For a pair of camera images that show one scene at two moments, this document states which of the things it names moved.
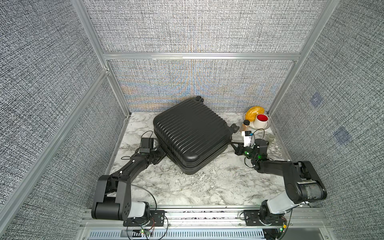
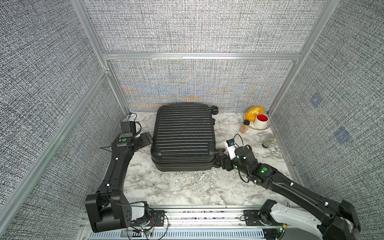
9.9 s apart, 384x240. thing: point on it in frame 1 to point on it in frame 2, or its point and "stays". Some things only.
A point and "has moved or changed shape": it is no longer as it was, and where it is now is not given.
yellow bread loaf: x=251 y=114 stays
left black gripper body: x=157 y=154 to x=143 y=140
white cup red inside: x=261 y=121 stays
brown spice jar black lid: x=244 y=126 stays
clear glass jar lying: x=270 y=137 stays
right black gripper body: x=247 y=152 to x=231 y=164
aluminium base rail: x=210 y=218 stays
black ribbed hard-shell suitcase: x=192 y=137 has moved or changed shape
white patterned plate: x=252 y=125 stays
